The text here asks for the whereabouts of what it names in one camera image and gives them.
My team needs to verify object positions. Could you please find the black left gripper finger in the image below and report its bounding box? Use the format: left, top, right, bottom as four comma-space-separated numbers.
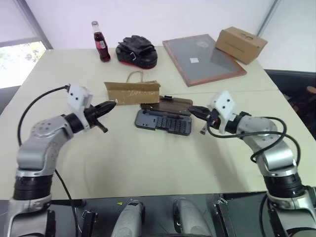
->
98, 104, 116, 118
97, 100, 117, 111

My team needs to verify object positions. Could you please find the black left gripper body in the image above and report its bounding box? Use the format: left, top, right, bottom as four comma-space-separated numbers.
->
84, 104, 109, 134

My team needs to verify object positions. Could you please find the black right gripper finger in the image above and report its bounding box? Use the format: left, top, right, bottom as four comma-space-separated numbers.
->
189, 111, 209, 121
188, 105, 208, 115

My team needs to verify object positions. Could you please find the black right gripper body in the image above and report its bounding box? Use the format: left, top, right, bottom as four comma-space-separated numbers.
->
199, 108, 221, 136

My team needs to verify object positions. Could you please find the grey plastic tool case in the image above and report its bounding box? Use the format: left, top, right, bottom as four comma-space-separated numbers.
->
134, 94, 194, 137

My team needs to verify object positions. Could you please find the wood framed grey board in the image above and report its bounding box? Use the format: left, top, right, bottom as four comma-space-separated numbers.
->
162, 33, 248, 88

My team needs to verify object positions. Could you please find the black and red boxing mitt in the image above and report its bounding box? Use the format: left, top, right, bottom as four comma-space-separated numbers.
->
115, 35, 158, 70

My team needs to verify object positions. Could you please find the glass cola bottle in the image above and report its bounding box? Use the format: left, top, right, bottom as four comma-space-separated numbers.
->
91, 21, 112, 63

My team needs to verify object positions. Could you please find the brown cardboard box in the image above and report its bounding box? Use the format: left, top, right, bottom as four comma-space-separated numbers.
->
215, 26, 269, 66

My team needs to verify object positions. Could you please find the silver rounded robot leg shape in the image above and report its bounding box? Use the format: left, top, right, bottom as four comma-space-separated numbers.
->
172, 197, 211, 237
111, 199, 147, 237

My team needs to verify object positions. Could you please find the white roller blind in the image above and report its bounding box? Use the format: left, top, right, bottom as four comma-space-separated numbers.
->
0, 0, 40, 43

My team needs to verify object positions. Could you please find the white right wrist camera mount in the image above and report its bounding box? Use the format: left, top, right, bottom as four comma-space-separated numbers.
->
206, 90, 237, 134

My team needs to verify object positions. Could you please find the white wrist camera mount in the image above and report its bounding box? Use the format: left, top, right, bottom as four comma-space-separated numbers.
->
67, 84, 94, 132
206, 90, 237, 134

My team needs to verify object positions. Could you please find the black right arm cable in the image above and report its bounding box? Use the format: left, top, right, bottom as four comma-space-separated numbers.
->
206, 115, 302, 169

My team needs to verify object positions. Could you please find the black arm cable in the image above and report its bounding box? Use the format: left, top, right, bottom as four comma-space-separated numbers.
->
206, 115, 302, 169
18, 84, 80, 233

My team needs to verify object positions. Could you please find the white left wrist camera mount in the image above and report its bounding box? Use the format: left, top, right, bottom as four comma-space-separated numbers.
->
67, 84, 94, 132

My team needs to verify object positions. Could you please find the brown paper bag with handle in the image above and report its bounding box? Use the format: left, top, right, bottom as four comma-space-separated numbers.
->
103, 71, 162, 106

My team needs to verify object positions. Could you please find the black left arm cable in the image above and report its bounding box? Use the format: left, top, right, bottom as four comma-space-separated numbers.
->
18, 84, 80, 233

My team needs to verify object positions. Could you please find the dark metal plate bracket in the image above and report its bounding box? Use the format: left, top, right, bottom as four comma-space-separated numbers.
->
213, 197, 250, 237

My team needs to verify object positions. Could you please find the dark grey window frame post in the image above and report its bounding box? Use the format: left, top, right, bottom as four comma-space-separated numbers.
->
24, 0, 54, 50

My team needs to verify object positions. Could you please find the black clamp bracket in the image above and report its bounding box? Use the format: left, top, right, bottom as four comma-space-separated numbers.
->
81, 209, 100, 237

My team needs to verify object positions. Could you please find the grey wall corner strip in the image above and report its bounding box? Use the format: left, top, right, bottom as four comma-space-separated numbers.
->
256, 0, 280, 36

